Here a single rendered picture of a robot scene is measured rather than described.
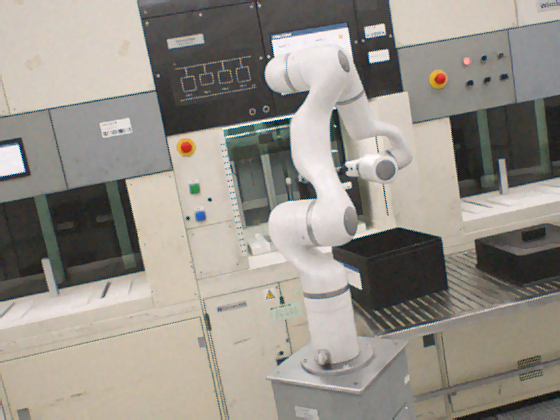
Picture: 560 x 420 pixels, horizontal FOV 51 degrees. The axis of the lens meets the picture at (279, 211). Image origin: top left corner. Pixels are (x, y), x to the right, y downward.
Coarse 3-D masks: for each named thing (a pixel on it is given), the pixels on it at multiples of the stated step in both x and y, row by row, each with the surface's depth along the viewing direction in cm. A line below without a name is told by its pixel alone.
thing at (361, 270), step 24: (360, 240) 208; (384, 240) 211; (408, 240) 207; (432, 240) 186; (360, 264) 184; (384, 264) 181; (408, 264) 184; (432, 264) 187; (360, 288) 188; (384, 288) 182; (408, 288) 185; (432, 288) 187
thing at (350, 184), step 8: (336, 168) 248; (344, 176) 239; (304, 184) 242; (312, 184) 237; (344, 184) 240; (352, 184) 240; (304, 192) 246; (312, 192) 238; (352, 192) 241; (352, 200) 241; (360, 200) 242; (360, 208) 242
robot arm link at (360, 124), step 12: (360, 96) 164; (348, 108) 165; (360, 108) 165; (348, 120) 168; (360, 120) 167; (372, 120) 169; (348, 132) 172; (360, 132) 169; (372, 132) 170; (384, 132) 171; (396, 132) 173; (396, 144) 176; (396, 156) 177; (408, 156) 178
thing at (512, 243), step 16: (544, 224) 207; (480, 240) 202; (496, 240) 198; (512, 240) 194; (528, 240) 191; (544, 240) 188; (480, 256) 202; (496, 256) 191; (512, 256) 181; (528, 256) 178; (544, 256) 179; (496, 272) 193; (512, 272) 183; (528, 272) 178; (544, 272) 179
